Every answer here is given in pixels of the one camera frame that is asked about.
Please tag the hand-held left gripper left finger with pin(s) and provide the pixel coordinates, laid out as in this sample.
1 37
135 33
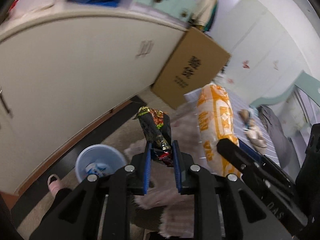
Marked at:
147 170

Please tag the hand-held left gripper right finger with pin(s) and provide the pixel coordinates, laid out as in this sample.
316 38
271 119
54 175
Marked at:
176 167

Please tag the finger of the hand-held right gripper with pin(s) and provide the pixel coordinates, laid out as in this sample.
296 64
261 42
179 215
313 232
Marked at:
240 157
277 173

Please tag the beige tissue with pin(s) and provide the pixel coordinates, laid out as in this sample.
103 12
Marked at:
256 137

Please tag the tan pastry wrapper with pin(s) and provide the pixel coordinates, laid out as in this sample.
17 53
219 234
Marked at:
246 116

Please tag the black patterned snack packet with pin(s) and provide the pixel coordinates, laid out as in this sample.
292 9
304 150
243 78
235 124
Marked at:
155 127

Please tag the orange and white snack packet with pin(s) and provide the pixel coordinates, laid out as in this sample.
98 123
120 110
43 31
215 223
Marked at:
215 120

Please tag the light blue trash bin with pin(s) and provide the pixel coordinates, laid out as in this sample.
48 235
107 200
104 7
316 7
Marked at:
105 155

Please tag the blue and brown snack packet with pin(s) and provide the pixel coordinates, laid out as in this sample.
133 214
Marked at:
96 169

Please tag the grey duvet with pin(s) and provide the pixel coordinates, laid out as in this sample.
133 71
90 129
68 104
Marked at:
275 135

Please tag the beige carpet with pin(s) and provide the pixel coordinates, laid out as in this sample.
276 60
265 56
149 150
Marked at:
120 136

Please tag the faded pink sticker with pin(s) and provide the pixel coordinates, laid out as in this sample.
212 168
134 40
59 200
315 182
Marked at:
229 80

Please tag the pink slipper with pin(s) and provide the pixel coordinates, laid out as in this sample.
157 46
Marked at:
55 183

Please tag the pink butterfly sticker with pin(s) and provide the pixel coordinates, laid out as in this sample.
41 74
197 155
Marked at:
246 63

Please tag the person's leg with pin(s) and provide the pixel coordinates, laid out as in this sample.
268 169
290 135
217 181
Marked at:
57 202

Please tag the white butterfly sticker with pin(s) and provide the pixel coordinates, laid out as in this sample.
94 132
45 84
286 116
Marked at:
275 64

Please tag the large cardboard box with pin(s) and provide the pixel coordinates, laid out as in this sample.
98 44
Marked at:
190 67

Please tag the cream low cabinet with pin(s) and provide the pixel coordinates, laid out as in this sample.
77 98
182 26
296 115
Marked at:
75 80

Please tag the pale green wardrobe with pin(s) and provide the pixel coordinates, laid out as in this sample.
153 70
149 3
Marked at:
262 42

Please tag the green hanging jacket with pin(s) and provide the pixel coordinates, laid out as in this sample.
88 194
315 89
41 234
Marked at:
209 23

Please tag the cream hanging jacket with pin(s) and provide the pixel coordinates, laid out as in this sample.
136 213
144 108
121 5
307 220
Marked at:
207 5

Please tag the narrow teal drawer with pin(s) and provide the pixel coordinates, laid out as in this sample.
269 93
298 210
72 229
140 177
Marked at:
187 6

